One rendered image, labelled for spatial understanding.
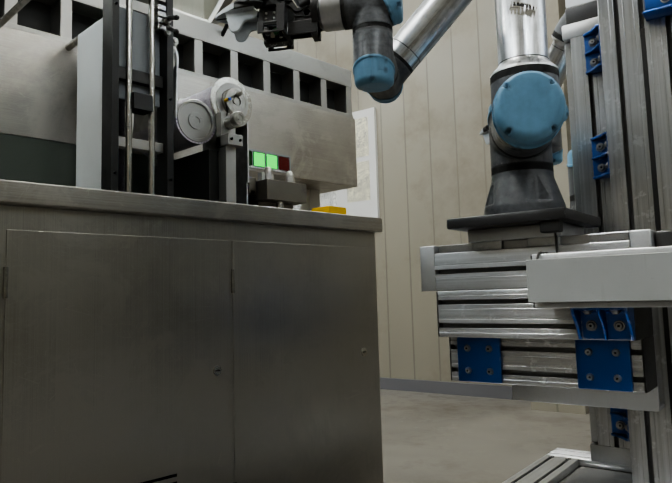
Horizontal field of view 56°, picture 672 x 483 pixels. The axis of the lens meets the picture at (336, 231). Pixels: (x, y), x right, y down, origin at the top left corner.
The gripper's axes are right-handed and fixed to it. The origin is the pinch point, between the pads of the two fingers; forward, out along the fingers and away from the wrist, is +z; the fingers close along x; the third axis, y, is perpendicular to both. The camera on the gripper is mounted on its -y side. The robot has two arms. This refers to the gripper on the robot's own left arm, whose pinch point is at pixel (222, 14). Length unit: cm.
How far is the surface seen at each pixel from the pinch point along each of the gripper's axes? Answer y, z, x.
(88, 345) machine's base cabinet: 64, 27, 7
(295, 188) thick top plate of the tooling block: 12, 6, 76
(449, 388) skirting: 75, -30, 333
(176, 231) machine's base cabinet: 38.5, 16.9, 19.9
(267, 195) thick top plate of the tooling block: 17, 12, 67
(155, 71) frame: -4.4, 28.3, 26.5
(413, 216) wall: -43, -10, 329
